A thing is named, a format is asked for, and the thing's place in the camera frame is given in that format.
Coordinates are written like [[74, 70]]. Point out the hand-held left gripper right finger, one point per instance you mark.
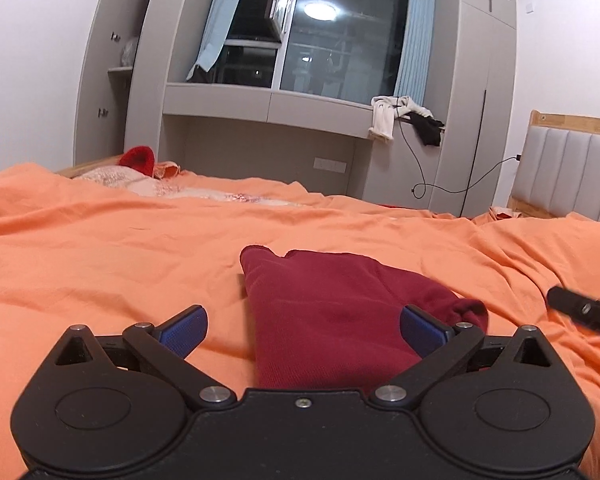
[[422, 332]]

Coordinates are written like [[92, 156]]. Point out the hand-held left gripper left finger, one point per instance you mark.
[[187, 332]]

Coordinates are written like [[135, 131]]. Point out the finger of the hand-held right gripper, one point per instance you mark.
[[585, 309]]

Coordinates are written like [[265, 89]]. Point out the dark red sweater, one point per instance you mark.
[[330, 310]]

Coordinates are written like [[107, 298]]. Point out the orange blanket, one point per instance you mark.
[[105, 250]]

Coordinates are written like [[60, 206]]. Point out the grey padded wooden headboard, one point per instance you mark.
[[570, 170]]

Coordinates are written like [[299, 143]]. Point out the pale floral quilt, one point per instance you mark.
[[180, 191]]

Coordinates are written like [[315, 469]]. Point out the small orange cloth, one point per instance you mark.
[[167, 170]]

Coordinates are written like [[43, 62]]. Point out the red knitted hat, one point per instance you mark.
[[137, 160]]

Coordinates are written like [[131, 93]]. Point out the wooden bed footboard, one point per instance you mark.
[[90, 167]]

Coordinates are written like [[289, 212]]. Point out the black garment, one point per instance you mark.
[[427, 130]]

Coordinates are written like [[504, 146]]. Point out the grey open shelf cabinet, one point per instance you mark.
[[140, 120]]

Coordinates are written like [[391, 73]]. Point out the white garment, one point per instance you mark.
[[382, 117]]

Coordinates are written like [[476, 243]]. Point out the grey window cabinet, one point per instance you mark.
[[260, 102]]

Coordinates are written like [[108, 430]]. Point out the grey cabinet door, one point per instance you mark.
[[97, 85]]

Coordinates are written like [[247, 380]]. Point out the grey tall wardrobe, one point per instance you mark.
[[475, 60]]

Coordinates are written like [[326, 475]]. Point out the clear plastic bag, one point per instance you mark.
[[128, 52]]

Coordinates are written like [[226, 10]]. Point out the light blue curtain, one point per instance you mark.
[[415, 40], [220, 25]]

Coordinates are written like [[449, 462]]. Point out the window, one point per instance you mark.
[[340, 45]]

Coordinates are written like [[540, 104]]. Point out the white wall outlet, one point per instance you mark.
[[330, 165]]

